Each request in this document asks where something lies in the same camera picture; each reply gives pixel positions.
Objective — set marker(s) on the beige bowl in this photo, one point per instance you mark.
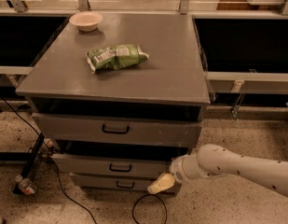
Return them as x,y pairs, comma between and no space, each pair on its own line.
86,21

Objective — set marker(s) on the grey bottom drawer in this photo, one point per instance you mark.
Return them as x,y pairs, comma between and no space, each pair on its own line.
110,182

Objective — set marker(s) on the grey drawer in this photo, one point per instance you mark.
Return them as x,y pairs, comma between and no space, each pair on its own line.
144,132
110,182
111,159

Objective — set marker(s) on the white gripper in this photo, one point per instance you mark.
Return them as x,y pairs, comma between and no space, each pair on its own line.
177,169

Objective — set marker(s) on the grey metal railing frame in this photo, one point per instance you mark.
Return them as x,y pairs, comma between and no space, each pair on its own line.
260,82

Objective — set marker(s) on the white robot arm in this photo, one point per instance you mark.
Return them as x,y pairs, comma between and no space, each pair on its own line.
210,161

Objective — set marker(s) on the grey drawer cabinet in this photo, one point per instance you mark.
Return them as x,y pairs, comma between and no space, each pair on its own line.
169,86

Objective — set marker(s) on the black stand leg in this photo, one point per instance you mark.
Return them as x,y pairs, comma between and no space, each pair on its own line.
26,172

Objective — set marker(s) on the grey top drawer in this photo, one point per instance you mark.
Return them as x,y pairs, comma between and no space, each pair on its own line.
144,132

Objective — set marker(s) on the green chip bag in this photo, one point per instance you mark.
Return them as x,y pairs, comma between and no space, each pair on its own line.
116,57

